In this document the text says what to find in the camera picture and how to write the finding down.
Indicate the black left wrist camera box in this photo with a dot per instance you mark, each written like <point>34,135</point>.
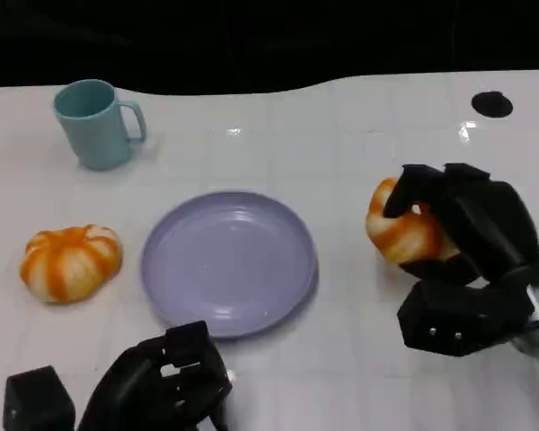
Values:
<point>38,399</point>

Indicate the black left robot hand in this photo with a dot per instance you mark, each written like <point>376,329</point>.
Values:
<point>139,386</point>

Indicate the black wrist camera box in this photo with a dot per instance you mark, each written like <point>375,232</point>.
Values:
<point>38,399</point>
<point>458,316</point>

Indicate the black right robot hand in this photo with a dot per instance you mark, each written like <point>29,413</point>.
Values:
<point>476,224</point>

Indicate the orange and white bread roll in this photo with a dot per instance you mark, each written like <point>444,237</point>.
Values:
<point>404,233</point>
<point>70,263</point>

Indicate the black round table grommet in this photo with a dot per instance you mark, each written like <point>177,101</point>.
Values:
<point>492,104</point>

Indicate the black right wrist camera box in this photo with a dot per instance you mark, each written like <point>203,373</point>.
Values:
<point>458,316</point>

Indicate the lilac plate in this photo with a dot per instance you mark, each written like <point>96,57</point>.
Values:
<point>229,264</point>

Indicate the pale green mug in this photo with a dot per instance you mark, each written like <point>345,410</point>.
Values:
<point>97,125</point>

